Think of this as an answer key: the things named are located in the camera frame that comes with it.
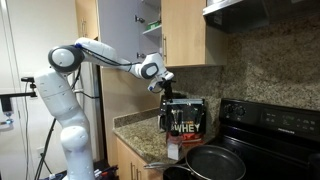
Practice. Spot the black camera on stand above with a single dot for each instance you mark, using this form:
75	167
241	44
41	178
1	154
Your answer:
6	99

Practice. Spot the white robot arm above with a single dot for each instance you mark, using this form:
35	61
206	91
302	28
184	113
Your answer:
62	104

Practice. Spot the small black pot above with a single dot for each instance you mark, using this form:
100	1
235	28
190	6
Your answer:
177	174

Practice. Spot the open grey cabinet door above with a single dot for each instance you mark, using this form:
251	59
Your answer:
123	26

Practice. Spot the black stove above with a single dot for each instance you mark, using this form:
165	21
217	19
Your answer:
274	142

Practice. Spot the black frying pan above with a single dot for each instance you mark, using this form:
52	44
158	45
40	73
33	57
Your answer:
208	162

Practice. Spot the black air fryer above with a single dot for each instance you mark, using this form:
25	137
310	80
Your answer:
164	124

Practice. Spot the green box on shelf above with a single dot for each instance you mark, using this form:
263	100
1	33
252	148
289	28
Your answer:
153	24

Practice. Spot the white salt shaker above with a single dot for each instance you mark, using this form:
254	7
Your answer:
174	147

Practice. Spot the wooden lower cabinet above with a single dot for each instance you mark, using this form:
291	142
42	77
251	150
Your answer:
131	165

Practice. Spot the black whey protein packet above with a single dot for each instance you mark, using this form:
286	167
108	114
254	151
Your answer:
187	117

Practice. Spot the wooden cabinet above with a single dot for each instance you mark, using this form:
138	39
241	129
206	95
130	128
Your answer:
186	39
131	165

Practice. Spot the black range hood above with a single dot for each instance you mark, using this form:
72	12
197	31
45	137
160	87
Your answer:
232	16

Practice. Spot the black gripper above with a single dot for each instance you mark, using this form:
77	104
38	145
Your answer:
166	86

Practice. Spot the wooden upper cabinet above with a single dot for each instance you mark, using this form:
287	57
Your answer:
186	39

